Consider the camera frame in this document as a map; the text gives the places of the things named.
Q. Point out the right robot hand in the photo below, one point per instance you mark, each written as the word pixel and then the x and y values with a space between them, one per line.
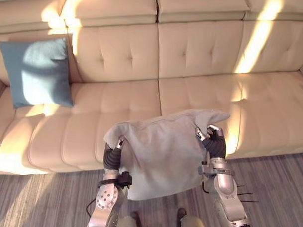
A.
pixel 216 145

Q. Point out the beige leather sofa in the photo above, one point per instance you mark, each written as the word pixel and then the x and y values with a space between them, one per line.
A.
pixel 152 76

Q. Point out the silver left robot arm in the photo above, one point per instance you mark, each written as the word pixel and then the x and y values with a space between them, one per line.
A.
pixel 107 199

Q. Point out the blue cushion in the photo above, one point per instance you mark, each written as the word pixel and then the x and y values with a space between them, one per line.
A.
pixel 39 72

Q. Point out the dark robot foot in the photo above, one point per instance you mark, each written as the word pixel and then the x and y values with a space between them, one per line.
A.
pixel 181 214
pixel 136 217

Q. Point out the dark left robot foot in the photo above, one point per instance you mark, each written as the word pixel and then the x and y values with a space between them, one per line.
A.
pixel 136 217

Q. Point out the silver left robot leg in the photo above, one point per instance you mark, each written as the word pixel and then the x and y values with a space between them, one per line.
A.
pixel 127 224

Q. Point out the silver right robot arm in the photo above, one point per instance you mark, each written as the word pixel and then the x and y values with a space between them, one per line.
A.
pixel 226 193

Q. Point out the dark right robot foot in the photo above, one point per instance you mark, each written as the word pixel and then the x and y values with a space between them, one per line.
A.
pixel 181 214

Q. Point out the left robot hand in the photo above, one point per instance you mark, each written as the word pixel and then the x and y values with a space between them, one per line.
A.
pixel 112 158

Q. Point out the silver robot leg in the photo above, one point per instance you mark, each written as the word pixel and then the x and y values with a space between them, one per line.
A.
pixel 127 224
pixel 192 223

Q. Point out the silver right robot leg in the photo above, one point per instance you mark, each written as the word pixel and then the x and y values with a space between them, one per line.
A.
pixel 192 223

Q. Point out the light grey cushion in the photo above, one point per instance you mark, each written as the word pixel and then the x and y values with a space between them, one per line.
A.
pixel 162 158

